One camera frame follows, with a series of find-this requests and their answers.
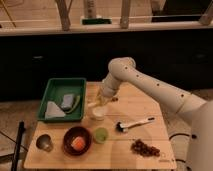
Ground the yellow banana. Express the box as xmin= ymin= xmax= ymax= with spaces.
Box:
xmin=87 ymin=102 xmax=97 ymax=108

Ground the white dish brush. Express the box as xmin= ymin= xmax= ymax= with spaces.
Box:
xmin=116 ymin=117 xmax=155 ymax=132

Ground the green plastic cup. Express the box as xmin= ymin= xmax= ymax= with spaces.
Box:
xmin=94 ymin=127 xmax=108 ymax=144

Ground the black floor cable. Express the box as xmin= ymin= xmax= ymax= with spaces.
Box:
xmin=168 ymin=132 xmax=191 ymax=168

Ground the black pole stand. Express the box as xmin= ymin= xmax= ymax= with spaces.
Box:
xmin=11 ymin=121 xmax=25 ymax=171

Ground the green plastic tray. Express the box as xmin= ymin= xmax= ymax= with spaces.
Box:
xmin=37 ymin=78 xmax=86 ymax=123

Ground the white triangular cloth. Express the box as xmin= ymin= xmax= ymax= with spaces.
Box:
xmin=45 ymin=101 xmax=65 ymax=118

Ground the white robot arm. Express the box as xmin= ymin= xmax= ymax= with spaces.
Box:
xmin=97 ymin=57 xmax=213 ymax=171

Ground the brown grape bunch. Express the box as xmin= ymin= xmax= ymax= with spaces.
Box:
xmin=131 ymin=139 xmax=160 ymax=157

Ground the orange carrot piece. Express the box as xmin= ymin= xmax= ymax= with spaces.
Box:
xmin=71 ymin=136 xmax=85 ymax=151

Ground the white cup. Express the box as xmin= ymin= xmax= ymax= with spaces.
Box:
xmin=92 ymin=106 xmax=107 ymax=121

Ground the green bean pod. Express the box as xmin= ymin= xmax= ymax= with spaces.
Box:
xmin=66 ymin=95 xmax=81 ymax=114

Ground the dark red bowl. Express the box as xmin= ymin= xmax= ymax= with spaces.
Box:
xmin=62 ymin=126 xmax=92 ymax=156

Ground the metal cup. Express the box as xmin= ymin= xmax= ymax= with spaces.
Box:
xmin=36 ymin=134 xmax=53 ymax=152

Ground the green base white post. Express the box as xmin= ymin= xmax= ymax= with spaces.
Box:
xmin=81 ymin=0 xmax=113 ymax=26

